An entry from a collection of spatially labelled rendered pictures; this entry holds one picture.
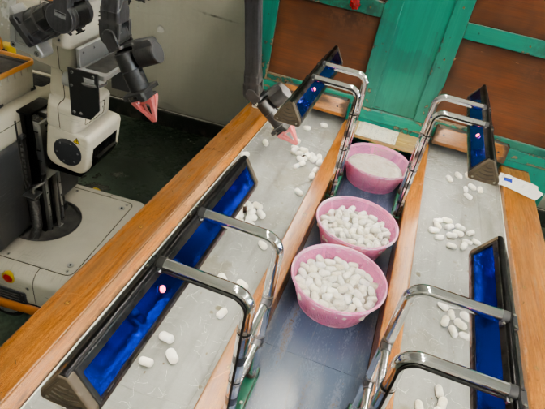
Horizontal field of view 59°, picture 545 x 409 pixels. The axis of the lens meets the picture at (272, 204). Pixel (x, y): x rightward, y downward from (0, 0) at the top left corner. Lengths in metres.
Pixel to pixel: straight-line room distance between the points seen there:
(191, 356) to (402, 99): 1.45
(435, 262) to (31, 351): 1.11
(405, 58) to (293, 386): 1.40
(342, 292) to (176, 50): 2.32
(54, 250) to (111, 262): 0.81
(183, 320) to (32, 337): 0.32
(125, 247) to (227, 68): 2.06
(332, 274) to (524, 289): 0.56
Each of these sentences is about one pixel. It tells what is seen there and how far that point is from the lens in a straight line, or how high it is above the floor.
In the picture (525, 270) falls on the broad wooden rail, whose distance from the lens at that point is 1.68.
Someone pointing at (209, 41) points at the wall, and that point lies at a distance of 3.22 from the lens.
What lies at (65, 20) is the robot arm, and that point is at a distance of 1.42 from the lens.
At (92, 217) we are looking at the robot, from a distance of 2.23.
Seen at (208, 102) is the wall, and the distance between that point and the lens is 3.36.
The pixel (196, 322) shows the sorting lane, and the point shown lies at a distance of 1.20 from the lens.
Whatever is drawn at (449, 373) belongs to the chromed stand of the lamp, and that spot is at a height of 1.11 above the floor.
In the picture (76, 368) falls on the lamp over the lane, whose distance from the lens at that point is 0.68.
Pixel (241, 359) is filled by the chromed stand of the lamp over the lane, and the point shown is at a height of 0.97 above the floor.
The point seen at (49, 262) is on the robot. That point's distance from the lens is 2.05.
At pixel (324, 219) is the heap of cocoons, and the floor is 0.74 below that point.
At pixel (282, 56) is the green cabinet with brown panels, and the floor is 0.96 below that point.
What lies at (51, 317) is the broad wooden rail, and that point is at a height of 0.76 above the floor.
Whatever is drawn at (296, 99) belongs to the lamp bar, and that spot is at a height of 1.11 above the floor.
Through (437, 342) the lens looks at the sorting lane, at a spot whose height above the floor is 0.74.
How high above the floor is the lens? 1.66
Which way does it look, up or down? 35 degrees down
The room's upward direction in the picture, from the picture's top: 11 degrees clockwise
